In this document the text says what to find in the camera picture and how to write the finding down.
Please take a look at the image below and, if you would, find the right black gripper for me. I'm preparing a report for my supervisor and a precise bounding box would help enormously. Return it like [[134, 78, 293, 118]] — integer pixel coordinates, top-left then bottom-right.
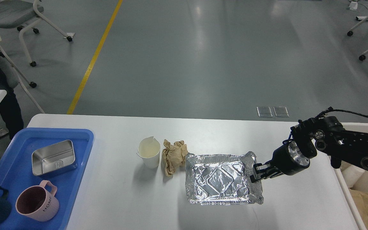
[[250, 141, 311, 183]]

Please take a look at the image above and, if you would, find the aluminium foil tray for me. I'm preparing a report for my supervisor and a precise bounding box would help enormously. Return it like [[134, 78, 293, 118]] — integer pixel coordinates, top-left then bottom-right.
[[185, 151, 264, 205]]

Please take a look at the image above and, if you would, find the white paper cup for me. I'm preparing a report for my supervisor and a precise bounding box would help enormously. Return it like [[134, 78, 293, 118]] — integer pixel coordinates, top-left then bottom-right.
[[137, 136, 161, 169]]

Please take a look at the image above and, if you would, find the square metal tray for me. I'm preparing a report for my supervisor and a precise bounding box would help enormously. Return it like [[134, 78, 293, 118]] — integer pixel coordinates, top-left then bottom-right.
[[32, 140, 78, 178]]

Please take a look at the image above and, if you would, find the pink mug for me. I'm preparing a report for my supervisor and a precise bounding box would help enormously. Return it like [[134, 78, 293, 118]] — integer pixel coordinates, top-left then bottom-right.
[[15, 180, 60, 222]]

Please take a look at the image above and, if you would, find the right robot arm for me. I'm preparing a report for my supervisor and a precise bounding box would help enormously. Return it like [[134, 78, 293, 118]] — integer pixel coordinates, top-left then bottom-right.
[[250, 107, 368, 182]]

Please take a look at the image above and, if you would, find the floor socket plate left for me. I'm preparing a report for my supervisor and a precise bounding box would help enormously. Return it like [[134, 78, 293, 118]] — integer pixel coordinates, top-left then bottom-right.
[[257, 106, 273, 118]]

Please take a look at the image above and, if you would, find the floor socket plate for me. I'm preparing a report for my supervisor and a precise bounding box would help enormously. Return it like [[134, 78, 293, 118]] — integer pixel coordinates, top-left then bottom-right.
[[257, 106, 273, 118], [273, 106, 290, 118]]

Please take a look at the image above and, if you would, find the floor socket plate right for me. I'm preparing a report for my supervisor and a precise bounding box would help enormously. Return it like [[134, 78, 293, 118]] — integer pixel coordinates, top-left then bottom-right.
[[273, 106, 290, 118]]

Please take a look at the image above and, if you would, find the paper cup in bin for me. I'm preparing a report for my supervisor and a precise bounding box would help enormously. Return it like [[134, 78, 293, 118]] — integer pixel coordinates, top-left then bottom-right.
[[342, 165, 365, 188]]

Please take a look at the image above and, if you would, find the beige plastic bin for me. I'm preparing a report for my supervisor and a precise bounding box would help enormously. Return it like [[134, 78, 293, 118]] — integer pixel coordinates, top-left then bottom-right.
[[333, 122, 368, 230]]

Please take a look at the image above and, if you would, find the blue plastic tray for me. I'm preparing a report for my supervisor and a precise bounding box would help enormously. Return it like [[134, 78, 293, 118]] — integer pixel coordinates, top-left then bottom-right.
[[0, 128, 94, 230]]

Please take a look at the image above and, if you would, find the grey office chair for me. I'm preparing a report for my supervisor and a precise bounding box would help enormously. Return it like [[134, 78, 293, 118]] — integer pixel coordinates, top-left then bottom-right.
[[0, 0, 74, 113]]

